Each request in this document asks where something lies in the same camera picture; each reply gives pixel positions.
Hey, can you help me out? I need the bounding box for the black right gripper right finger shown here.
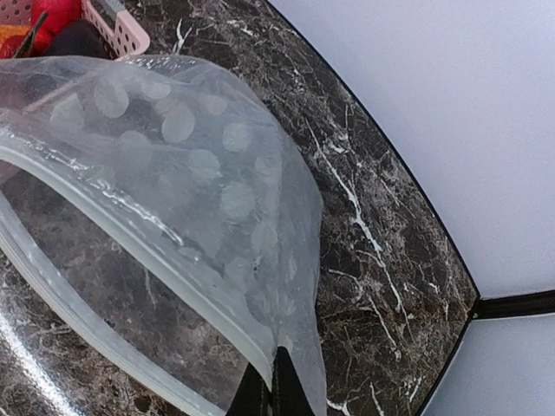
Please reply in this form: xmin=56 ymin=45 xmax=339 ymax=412
xmin=271 ymin=347 xmax=310 ymax=416

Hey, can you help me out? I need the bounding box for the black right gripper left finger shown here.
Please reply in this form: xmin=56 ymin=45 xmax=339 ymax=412
xmin=225 ymin=364 xmax=270 ymax=416

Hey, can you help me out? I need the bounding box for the clear zip top bag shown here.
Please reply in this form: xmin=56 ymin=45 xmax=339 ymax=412
xmin=1 ymin=55 xmax=326 ymax=415

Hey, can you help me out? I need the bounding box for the dark purple eggplant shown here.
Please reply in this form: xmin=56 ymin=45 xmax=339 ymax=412
xmin=44 ymin=19 xmax=112 ymax=60

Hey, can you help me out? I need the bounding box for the red tomato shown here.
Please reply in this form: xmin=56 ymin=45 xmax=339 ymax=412
xmin=31 ymin=0 xmax=82 ymax=45

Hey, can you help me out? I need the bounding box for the red orange mango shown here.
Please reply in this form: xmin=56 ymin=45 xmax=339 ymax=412
xmin=0 ymin=24 xmax=31 ymax=59

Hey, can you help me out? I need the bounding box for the pink perforated plastic basket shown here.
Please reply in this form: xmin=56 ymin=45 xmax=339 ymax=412
xmin=1 ymin=0 xmax=150 ymax=60

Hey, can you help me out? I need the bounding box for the black right corner post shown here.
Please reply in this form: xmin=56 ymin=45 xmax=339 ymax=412
xmin=473 ymin=290 xmax=555 ymax=320

